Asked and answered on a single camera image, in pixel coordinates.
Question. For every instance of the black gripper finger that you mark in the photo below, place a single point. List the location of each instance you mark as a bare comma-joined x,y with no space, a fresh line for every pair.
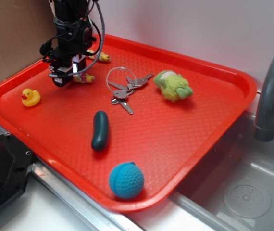
79,63
60,69

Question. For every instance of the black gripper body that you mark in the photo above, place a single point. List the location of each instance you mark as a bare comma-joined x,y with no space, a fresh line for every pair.
51,50

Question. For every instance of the multicolored braided rope toy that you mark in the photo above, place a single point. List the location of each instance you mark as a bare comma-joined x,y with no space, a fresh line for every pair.
85,78

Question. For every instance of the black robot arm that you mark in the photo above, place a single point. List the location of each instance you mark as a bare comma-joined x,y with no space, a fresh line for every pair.
74,36

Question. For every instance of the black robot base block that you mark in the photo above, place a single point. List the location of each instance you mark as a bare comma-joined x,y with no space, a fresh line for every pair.
16,161

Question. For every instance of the yellow rubber duck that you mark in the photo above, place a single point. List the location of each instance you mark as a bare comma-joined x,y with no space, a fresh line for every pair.
30,97

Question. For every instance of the brown cardboard panel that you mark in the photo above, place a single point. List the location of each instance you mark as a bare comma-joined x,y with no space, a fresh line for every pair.
24,26

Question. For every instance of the dark green toy cucumber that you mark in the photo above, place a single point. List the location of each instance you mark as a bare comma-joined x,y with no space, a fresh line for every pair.
101,129

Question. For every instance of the red plastic tray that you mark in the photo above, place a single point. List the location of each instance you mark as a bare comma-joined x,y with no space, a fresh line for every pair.
164,139

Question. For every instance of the green plush toy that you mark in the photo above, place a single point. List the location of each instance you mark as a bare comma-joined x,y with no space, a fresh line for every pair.
173,86

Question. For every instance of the blue dimpled ball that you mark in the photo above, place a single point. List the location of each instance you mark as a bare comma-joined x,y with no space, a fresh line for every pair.
126,180

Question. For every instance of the grey toy faucet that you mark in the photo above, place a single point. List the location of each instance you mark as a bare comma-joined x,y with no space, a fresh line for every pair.
270,91

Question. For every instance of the grey toy sink basin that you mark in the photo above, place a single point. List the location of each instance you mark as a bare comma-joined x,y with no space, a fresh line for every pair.
232,187

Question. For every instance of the silver keys on ring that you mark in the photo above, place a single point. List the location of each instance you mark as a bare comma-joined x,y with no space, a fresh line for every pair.
120,92

